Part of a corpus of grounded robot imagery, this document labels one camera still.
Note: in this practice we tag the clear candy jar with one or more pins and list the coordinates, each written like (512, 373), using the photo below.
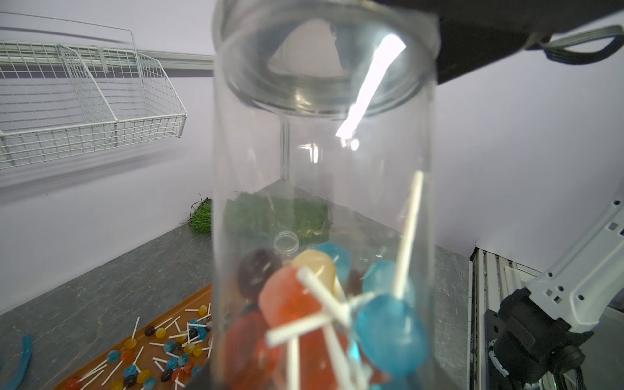
(286, 244)

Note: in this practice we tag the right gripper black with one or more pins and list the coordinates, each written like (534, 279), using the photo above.
(467, 47)

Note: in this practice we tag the blue yellow garden rake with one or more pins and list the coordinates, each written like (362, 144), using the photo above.
(18, 378)

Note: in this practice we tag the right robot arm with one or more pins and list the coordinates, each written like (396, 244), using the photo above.
(546, 322)

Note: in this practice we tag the white wire wall rack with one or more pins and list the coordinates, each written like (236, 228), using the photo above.
(70, 88)

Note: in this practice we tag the clear plastic jar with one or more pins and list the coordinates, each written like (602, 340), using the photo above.
(354, 308)

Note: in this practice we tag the brown wooden tray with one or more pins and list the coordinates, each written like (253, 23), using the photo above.
(146, 351)

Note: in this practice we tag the pile of spilled lollipops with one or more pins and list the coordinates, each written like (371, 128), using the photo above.
(151, 351)

